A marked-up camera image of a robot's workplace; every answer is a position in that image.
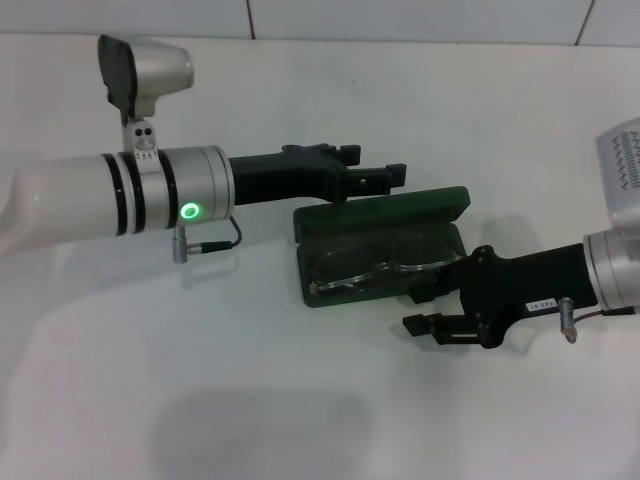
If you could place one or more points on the clear transparent glasses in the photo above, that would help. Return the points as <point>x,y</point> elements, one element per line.
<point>415,255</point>

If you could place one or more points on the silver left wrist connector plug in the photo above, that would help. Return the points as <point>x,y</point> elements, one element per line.
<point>179,245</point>

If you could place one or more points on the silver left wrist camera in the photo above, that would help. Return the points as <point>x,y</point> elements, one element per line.
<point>155,65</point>

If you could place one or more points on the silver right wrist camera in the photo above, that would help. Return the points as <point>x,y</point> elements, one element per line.
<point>625,170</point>

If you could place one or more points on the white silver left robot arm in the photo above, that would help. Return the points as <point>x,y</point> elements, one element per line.
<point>75,200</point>

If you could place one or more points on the silver right wrist connector plug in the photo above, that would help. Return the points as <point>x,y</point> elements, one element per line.
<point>567,317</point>

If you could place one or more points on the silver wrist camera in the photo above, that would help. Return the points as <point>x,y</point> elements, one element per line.
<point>625,170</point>
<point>155,65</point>

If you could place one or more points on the green glasses case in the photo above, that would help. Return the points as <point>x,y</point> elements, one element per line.
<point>390,207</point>

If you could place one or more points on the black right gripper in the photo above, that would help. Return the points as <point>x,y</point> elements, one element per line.
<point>525,285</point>

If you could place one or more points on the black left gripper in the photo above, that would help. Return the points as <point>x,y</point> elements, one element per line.
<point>280,177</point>

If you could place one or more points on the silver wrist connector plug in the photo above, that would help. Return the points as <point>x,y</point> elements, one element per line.
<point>179,245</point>
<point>567,317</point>

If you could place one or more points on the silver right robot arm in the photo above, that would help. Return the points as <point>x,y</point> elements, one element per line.
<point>615,270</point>

